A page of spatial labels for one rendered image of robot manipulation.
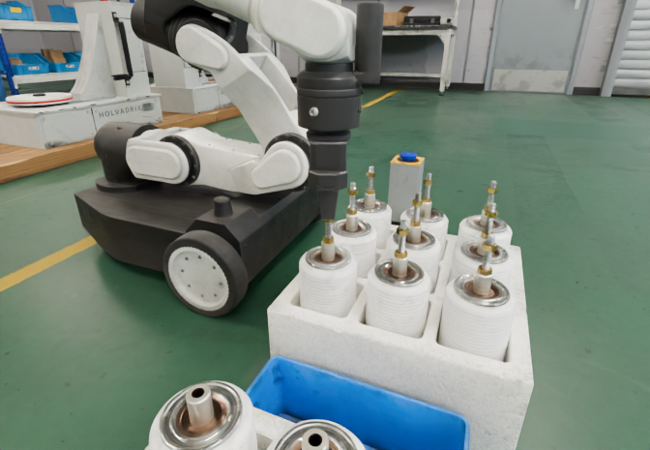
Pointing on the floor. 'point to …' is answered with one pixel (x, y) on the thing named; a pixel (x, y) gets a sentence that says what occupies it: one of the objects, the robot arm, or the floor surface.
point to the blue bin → (356, 408)
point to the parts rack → (56, 22)
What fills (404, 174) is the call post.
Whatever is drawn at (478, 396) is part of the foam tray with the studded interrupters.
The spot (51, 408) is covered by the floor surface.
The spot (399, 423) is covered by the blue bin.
